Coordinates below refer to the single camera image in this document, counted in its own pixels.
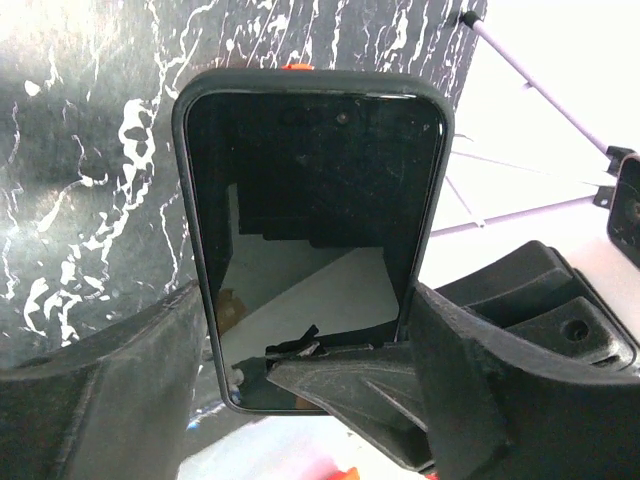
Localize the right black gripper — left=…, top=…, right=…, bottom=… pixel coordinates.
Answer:
left=437, top=153, right=639, bottom=370

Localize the red orange oval tray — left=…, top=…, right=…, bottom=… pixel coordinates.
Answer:
left=327, top=467, right=360, bottom=480

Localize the black phone case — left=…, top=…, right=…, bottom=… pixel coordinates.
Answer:
left=171, top=67, right=456, bottom=416

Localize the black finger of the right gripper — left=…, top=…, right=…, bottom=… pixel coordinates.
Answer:
left=267, top=342, right=435, bottom=473

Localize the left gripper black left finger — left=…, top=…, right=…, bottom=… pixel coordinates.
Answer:
left=1, top=282, right=205, bottom=479

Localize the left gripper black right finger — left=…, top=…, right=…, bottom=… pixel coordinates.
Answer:
left=408, top=286, right=639, bottom=479

